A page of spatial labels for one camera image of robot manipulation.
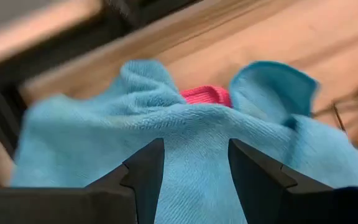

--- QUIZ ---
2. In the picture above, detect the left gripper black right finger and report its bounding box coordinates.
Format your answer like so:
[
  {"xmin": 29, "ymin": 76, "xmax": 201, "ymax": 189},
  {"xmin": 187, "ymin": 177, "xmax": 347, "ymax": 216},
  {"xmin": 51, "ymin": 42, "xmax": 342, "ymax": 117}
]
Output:
[{"xmin": 227, "ymin": 138, "xmax": 358, "ymax": 224}]

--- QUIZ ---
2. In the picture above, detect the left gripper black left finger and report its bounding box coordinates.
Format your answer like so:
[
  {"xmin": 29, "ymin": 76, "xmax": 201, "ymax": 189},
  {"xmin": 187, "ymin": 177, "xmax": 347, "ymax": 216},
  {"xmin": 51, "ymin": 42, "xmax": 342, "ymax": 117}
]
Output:
[{"xmin": 0, "ymin": 138, "xmax": 165, "ymax": 224}]

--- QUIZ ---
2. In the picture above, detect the blue microfiber towel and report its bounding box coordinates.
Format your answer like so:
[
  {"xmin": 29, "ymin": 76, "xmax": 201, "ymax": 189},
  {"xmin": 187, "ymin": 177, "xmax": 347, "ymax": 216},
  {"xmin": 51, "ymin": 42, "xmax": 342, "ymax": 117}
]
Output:
[{"xmin": 11, "ymin": 59, "xmax": 358, "ymax": 224}]

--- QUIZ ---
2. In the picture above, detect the pink microfiber towel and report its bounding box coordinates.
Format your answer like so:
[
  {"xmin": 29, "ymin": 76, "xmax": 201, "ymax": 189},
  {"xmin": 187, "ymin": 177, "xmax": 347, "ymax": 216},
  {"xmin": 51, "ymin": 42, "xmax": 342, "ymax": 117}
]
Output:
[{"xmin": 179, "ymin": 85, "xmax": 233, "ymax": 109}]

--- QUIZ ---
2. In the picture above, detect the black wire basket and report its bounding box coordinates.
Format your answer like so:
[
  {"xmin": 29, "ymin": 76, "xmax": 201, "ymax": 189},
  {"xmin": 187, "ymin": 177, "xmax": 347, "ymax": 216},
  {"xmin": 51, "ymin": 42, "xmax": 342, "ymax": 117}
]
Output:
[{"xmin": 311, "ymin": 90, "xmax": 358, "ymax": 159}]

